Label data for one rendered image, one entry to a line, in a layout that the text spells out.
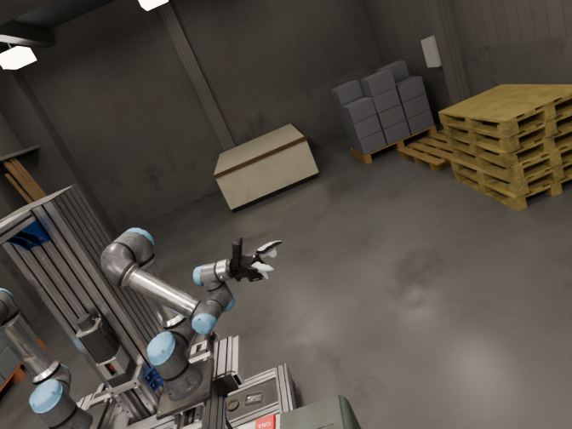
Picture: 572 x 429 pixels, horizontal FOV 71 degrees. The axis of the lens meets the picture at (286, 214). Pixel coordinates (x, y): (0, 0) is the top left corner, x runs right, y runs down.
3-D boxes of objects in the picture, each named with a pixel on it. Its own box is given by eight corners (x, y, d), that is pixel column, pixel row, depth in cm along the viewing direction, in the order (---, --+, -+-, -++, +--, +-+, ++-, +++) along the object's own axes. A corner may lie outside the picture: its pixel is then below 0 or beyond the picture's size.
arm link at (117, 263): (88, 254, 135) (216, 322, 135) (108, 237, 144) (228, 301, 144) (82, 277, 141) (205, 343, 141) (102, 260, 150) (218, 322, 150)
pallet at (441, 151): (500, 147, 547) (498, 139, 543) (435, 174, 550) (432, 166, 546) (450, 134, 677) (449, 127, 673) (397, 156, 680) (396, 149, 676)
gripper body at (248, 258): (268, 265, 148) (240, 271, 152) (258, 248, 144) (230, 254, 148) (264, 279, 141) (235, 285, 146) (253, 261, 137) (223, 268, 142)
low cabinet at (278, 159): (305, 155, 950) (292, 122, 922) (323, 176, 743) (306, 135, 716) (234, 185, 955) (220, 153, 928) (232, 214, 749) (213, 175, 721)
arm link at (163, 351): (154, 380, 156) (137, 355, 151) (171, 355, 167) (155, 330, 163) (179, 378, 151) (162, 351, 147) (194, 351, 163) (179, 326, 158)
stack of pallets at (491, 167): (608, 176, 385) (597, 82, 354) (520, 213, 388) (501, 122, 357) (519, 152, 508) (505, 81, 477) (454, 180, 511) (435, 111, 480)
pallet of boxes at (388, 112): (415, 128, 790) (397, 60, 745) (437, 134, 704) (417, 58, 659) (352, 155, 794) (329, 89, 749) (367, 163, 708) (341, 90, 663)
